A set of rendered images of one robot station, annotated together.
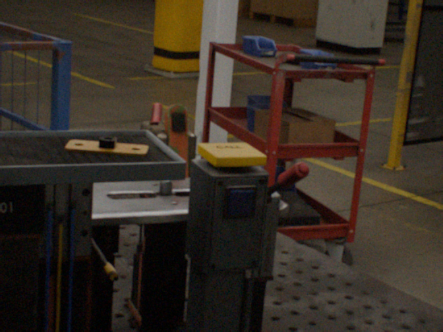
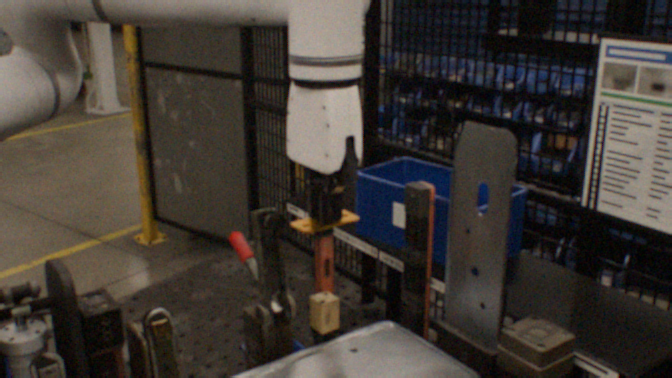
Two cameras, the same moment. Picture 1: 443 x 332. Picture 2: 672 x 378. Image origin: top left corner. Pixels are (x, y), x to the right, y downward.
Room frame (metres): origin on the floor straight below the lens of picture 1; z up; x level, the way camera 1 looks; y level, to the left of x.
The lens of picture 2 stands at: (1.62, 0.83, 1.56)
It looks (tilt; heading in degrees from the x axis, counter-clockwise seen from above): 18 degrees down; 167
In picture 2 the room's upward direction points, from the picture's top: straight up
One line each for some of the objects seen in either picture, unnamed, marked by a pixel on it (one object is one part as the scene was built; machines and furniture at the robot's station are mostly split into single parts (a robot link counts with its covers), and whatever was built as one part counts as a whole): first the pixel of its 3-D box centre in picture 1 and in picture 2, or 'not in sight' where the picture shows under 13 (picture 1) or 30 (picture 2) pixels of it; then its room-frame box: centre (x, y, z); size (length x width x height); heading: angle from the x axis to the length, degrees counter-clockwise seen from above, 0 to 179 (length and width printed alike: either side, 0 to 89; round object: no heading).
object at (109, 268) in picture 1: (101, 257); not in sight; (0.94, 0.14, 1.00); 0.12 x 0.01 x 0.01; 23
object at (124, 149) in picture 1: (107, 143); not in sight; (0.85, 0.12, 1.17); 0.08 x 0.04 x 0.01; 91
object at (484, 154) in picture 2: not in sight; (476, 235); (0.75, 1.25, 1.17); 0.12 x 0.01 x 0.34; 23
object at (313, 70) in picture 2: not in sight; (324, 66); (0.84, 1.00, 1.44); 0.09 x 0.08 x 0.03; 23
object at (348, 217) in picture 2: not in sight; (325, 217); (0.84, 1.00, 1.26); 0.08 x 0.04 x 0.01; 113
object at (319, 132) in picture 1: (281, 149); not in sight; (3.65, -0.26, 0.49); 0.81 x 0.47 x 0.97; 23
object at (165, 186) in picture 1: (165, 190); not in sight; (1.22, 0.08, 1.00); 0.02 x 0.02 x 0.04
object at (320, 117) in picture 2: not in sight; (325, 119); (0.84, 1.00, 1.38); 0.10 x 0.07 x 0.11; 23
